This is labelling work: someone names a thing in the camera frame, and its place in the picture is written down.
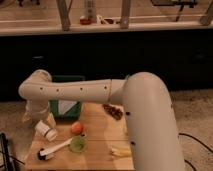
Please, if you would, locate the black stand left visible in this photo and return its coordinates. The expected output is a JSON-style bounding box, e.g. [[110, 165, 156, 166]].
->
[[0, 133, 13, 171]]

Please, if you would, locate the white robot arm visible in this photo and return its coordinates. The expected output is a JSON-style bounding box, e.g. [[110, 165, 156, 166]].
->
[[18, 70, 185, 171]]

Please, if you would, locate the yellow banana toy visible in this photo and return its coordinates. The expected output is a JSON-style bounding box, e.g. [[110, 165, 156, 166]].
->
[[110, 147, 131, 157]]

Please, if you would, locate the white brush with black head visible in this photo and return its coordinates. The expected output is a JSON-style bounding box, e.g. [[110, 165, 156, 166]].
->
[[37, 136, 75, 161]]

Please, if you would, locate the green plastic cup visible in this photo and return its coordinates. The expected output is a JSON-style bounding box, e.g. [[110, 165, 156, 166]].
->
[[69, 136, 85, 153]]

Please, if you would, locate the orange ball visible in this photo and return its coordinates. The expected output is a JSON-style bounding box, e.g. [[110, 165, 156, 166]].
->
[[70, 121, 84, 135]]

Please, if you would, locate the black cable right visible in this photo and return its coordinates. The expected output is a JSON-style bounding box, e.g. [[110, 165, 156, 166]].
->
[[178, 132, 213, 171]]

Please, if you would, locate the red object on shelf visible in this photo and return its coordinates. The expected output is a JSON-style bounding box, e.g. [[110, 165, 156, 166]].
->
[[79, 16, 92, 25]]

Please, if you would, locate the green box with white pad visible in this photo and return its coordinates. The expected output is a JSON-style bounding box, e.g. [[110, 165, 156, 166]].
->
[[50, 75, 85, 119]]

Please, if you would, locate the wooden board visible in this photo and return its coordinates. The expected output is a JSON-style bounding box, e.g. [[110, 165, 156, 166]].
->
[[25, 103, 134, 171]]

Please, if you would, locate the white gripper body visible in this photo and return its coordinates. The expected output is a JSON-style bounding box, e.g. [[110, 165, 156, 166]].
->
[[22, 100, 50, 122]]

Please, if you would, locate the brown grape cluster toy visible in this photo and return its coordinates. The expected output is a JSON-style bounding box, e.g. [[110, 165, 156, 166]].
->
[[102, 104, 123, 120]]

